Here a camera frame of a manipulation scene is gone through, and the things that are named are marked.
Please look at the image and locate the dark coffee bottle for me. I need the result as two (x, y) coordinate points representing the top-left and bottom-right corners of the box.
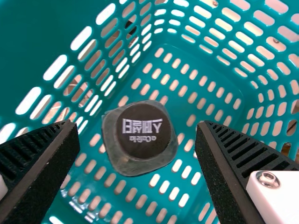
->
(101, 99), (178, 177)

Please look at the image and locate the teal shopping basket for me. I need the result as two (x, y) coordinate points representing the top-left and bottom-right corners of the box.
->
(0, 0), (299, 224)

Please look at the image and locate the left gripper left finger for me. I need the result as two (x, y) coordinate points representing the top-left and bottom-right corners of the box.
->
(0, 119), (81, 224)

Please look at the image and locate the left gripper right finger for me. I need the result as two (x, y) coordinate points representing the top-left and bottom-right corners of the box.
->
(195, 119), (299, 224)

